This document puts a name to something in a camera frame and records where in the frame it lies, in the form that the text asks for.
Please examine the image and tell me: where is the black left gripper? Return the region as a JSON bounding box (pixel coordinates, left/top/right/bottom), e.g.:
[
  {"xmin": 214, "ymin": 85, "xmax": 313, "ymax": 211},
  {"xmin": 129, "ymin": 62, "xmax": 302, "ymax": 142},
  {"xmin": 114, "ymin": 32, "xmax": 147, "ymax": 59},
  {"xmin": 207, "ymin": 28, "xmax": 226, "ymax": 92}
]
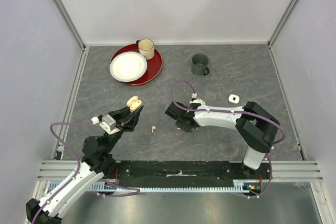
[{"xmin": 104, "ymin": 101, "xmax": 144, "ymax": 153}]

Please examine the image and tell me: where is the beige earbud charging case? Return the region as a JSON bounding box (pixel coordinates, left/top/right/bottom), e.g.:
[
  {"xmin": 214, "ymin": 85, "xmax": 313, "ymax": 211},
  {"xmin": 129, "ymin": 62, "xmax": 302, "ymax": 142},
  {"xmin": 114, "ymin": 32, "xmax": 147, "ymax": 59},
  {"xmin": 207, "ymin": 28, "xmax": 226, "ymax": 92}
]
[{"xmin": 127, "ymin": 95, "xmax": 142, "ymax": 112}]

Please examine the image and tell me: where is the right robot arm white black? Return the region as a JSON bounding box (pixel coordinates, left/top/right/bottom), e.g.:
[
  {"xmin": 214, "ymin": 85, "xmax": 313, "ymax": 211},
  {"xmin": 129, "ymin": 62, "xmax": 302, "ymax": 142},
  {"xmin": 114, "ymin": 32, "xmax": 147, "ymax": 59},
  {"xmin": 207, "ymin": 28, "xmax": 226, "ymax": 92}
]
[{"xmin": 165, "ymin": 99, "xmax": 280, "ymax": 179}]

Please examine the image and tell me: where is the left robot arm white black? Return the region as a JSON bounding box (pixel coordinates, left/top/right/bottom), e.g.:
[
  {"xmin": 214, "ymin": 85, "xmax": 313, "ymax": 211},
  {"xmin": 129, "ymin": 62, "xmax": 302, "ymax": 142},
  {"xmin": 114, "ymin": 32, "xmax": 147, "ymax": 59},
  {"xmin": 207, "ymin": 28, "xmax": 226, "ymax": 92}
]
[{"xmin": 26, "ymin": 104, "xmax": 143, "ymax": 223}]

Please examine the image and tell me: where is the white paper plate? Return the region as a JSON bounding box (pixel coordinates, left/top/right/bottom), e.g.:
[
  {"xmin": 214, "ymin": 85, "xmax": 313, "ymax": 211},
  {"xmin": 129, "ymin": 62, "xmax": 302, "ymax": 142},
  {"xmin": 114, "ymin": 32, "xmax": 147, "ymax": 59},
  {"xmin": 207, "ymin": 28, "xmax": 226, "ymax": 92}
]
[{"xmin": 109, "ymin": 51, "xmax": 147, "ymax": 82}]

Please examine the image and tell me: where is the round red tray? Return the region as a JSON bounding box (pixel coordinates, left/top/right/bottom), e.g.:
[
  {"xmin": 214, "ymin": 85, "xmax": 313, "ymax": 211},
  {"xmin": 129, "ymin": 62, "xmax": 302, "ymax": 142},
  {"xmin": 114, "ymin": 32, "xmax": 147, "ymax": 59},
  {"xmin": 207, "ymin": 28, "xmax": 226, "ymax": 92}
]
[{"xmin": 110, "ymin": 44, "xmax": 163, "ymax": 86}]

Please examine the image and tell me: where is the dark green mug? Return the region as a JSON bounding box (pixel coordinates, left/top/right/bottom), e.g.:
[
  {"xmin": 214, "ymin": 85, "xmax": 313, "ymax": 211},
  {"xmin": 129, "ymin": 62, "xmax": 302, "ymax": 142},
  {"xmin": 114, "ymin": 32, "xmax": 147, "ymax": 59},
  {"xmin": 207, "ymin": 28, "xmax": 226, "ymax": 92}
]
[{"xmin": 191, "ymin": 54, "xmax": 210, "ymax": 76}]

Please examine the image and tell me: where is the cream ceramic mug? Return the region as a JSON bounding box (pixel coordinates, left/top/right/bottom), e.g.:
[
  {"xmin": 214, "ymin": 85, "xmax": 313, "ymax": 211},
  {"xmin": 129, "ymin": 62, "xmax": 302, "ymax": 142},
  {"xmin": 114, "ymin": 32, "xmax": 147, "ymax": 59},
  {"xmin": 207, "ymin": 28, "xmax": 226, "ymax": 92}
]
[{"xmin": 136, "ymin": 39, "xmax": 155, "ymax": 60}]

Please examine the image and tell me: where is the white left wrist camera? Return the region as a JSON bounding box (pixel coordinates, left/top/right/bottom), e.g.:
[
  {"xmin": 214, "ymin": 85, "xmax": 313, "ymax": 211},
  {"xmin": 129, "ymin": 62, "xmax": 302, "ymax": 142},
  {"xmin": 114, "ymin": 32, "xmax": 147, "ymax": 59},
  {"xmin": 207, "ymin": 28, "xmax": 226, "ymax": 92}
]
[{"xmin": 99, "ymin": 114, "xmax": 119, "ymax": 135}]

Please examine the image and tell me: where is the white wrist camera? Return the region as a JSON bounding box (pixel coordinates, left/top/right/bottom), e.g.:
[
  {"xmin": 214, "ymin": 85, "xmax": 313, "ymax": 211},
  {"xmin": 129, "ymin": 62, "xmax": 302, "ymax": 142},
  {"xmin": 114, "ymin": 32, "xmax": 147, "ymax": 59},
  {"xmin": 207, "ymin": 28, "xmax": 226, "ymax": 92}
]
[
  {"xmin": 189, "ymin": 98, "xmax": 206, "ymax": 105},
  {"xmin": 99, "ymin": 114, "xmax": 119, "ymax": 135}
]

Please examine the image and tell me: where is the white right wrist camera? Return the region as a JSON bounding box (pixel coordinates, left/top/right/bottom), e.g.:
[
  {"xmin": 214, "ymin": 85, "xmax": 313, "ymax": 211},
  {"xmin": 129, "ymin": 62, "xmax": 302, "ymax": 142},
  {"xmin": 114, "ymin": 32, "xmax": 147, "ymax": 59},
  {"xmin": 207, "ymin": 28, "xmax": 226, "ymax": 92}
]
[{"xmin": 189, "ymin": 98, "xmax": 206, "ymax": 105}]

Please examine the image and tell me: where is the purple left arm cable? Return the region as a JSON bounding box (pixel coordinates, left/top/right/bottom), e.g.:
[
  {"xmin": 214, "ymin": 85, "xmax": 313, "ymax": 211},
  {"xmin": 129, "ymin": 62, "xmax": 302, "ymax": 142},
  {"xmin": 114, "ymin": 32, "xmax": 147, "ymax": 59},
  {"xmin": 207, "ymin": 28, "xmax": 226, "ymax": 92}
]
[{"xmin": 31, "ymin": 119, "xmax": 99, "ymax": 222}]

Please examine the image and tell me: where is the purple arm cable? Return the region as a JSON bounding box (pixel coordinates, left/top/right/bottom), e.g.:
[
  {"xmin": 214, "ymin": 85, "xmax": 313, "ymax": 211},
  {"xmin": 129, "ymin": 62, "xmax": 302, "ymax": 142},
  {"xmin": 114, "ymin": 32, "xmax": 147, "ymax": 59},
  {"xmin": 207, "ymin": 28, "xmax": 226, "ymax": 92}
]
[
  {"xmin": 171, "ymin": 80, "xmax": 287, "ymax": 146},
  {"xmin": 31, "ymin": 119, "xmax": 99, "ymax": 222}
]

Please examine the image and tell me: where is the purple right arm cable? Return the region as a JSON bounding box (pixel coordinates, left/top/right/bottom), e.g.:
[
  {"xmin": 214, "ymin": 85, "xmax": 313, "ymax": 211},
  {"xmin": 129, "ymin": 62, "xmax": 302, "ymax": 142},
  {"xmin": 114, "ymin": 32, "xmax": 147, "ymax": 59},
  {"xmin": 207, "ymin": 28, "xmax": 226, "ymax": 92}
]
[{"xmin": 171, "ymin": 80, "xmax": 287, "ymax": 146}]

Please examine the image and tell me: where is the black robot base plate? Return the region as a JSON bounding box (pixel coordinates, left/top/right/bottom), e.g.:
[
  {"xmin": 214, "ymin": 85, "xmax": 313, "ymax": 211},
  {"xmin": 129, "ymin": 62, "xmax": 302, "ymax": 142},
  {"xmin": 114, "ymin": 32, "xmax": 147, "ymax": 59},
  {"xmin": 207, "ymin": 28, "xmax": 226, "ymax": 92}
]
[{"xmin": 103, "ymin": 161, "xmax": 270, "ymax": 188}]

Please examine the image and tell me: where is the slotted grey cable duct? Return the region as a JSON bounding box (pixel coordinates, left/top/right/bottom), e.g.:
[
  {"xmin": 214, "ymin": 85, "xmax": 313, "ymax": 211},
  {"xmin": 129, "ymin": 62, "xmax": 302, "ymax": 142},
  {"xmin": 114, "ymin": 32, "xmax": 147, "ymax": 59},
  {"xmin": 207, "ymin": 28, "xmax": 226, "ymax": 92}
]
[{"xmin": 48, "ymin": 179, "xmax": 263, "ymax": 193}]

